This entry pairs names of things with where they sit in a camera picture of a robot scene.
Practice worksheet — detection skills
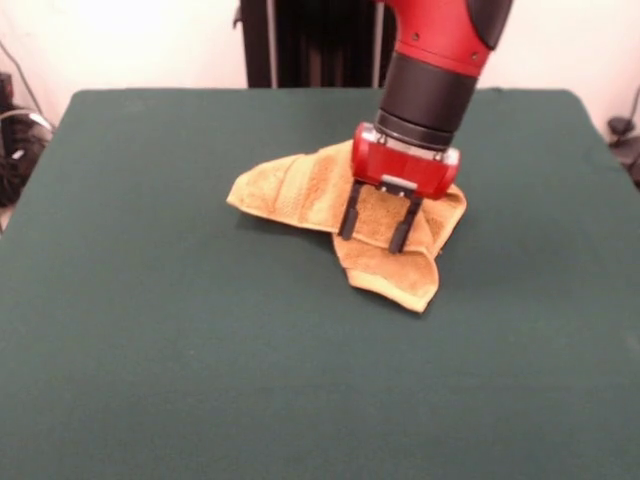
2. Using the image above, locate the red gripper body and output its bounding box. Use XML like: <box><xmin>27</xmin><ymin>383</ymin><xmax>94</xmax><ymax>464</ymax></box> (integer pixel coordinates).
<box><xmin>349</xmin><ymin>122</ymin><xmax>462</xmax><ymax>202</ymax></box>

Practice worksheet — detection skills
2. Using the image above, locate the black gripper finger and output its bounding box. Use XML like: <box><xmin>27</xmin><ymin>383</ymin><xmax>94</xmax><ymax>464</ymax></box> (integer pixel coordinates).
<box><xmin>388</xmin><ymin>192</ymin><xmax>424</xmax><ymax>255</ymax></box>
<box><xmin>337</xmin><ymin>182</ymin><xmax>369</xmax><ymax>240</ymax></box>

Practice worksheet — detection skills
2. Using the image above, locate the orange terry towel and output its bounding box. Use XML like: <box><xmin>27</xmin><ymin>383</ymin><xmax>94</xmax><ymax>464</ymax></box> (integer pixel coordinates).
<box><xmin>225</xmin><ymin>139</ymin><xmax>469</xmax><ymax>315</ymax></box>

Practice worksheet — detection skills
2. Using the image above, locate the dark green table cloth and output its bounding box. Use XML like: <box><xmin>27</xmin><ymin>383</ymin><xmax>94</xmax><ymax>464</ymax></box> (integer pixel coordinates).
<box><xmin>0</xmin><ymin>87</ymin><xmax>640</xmax><ymax>480</ymax></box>

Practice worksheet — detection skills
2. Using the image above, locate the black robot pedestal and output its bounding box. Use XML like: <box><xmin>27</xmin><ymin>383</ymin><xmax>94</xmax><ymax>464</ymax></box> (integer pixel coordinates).
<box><xmin>232</xmin><ymin>0</ymin><xmax>401</xmax><ymax>90</ymax></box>

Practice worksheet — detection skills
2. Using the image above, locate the black camera stand base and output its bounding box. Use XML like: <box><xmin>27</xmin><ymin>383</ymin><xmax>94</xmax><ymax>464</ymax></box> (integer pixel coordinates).
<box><xmin>606</xmin><ymin>84</ymin><xmax>640</xmax><ymax>189</ymax></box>
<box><xmin>0</xmin><ymin>72</ymin><xmax>56</xmax><ymax>209</ymax></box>

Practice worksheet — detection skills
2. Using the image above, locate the grey cable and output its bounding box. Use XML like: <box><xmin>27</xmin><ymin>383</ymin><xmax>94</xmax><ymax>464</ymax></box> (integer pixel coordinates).
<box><xmin>0</xmin><ymin>40</ymin><xmax>57</xmax><ymax>134</ymax></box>

